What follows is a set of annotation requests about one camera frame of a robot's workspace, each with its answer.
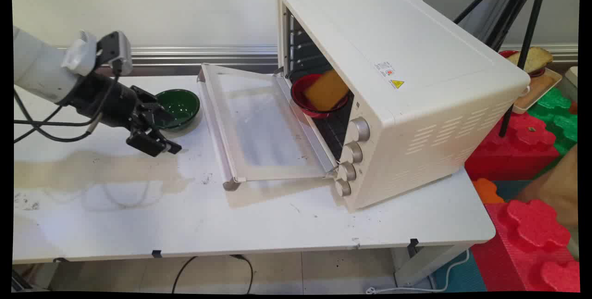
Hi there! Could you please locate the aluminium wall rail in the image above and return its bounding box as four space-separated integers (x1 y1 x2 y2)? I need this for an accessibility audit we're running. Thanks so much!
55 44 579 68

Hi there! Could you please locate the black floor cable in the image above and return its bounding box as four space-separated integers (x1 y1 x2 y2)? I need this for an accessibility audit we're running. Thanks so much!
172 255 254 295

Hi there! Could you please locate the large red foam block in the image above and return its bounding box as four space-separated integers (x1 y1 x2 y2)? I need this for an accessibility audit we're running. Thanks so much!
470 198 580 293

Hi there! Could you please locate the glass oven door with handle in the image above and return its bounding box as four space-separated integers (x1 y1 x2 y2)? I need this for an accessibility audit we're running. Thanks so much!
197 62 339 192

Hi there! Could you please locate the teal floor mat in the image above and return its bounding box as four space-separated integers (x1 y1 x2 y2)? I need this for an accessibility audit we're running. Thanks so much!
432 248 487 293

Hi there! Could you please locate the white floor cable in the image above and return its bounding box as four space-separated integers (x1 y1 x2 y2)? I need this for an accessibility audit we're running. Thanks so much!
365 249 470 295

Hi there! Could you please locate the toasted bread slice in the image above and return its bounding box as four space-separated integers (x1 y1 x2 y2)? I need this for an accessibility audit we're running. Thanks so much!
506 46 554 74

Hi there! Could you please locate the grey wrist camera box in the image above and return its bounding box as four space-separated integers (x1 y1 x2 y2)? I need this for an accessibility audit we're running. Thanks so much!
96 31 134 77

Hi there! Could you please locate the green glossy bowl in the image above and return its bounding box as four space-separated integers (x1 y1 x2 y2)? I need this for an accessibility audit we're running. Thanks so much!
154 88 201 131

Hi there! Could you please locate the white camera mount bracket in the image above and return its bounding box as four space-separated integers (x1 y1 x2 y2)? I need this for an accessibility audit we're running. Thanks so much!
62 31 98 77

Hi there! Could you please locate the red plate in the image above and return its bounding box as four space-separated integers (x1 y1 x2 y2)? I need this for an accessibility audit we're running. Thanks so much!
498 50 547 78

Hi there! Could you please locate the orange foam piece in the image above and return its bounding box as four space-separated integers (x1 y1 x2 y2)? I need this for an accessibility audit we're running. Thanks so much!
471 177 505 205

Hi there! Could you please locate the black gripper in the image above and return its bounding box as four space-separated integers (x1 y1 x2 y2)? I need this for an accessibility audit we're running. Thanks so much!
68 71 183 157

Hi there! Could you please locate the large silver oven knob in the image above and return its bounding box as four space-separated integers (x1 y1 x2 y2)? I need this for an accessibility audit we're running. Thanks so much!
346 117 371 143

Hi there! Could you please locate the white label sticker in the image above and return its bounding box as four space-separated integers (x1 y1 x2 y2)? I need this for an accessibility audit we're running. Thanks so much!
373 61 395 78

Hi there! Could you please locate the green foam block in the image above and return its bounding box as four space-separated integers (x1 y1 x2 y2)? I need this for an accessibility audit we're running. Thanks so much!
527 87 579 157

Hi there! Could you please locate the black oven wire rack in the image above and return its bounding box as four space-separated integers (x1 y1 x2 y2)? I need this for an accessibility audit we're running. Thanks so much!
314 95 355 162

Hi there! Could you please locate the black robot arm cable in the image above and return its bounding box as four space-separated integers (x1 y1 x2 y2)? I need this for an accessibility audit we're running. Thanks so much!
13 58 123 144

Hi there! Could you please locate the red bowl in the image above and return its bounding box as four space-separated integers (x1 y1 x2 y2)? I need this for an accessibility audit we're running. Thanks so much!
290 73 351 118

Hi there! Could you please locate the yellow sponge block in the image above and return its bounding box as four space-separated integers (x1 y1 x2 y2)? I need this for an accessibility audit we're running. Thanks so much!
302 69 350 112

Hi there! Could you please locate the beige tray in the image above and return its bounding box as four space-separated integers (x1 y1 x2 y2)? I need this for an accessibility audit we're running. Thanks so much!
511 67 563 115

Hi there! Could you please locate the brown cardboard piece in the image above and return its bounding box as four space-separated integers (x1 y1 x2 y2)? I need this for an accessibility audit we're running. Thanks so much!
515 143 579 231

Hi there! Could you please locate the white toaster oven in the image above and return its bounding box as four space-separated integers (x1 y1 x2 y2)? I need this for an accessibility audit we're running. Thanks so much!
275 0 531 213

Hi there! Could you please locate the white table leg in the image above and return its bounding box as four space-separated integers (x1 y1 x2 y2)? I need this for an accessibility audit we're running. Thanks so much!
393 243 473 288

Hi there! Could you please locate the black tripod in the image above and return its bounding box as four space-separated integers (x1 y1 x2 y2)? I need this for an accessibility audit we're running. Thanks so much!
453 0 551 138

